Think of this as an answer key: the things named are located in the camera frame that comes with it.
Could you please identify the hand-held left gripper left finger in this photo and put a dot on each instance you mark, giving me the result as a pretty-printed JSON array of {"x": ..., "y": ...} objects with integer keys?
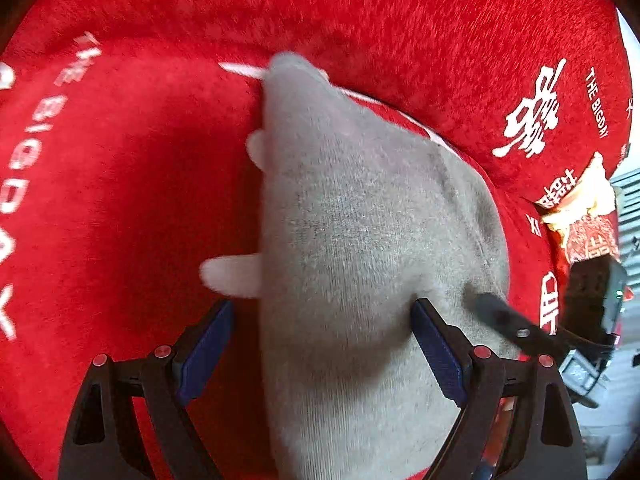
[{"x": 205, "y": 355}]

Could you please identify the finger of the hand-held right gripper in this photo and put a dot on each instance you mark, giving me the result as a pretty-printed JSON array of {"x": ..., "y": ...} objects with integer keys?
[{"x": 502, "y": 317}]

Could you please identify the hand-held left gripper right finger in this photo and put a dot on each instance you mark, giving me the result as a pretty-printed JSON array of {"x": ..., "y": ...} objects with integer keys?
[{"x": 440, "y": 355}]

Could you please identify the grey knit sweater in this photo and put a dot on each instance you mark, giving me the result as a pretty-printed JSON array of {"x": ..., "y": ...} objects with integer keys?
[{"x": 360, "y": 220}]

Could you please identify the beige and red bag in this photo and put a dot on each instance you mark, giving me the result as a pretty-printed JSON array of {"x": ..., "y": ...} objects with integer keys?
[{"x": 585, "y": 225}]

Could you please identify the red printed blanket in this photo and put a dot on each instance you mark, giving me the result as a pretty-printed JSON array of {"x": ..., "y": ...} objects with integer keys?
[{"x": 125, "y": 185}]

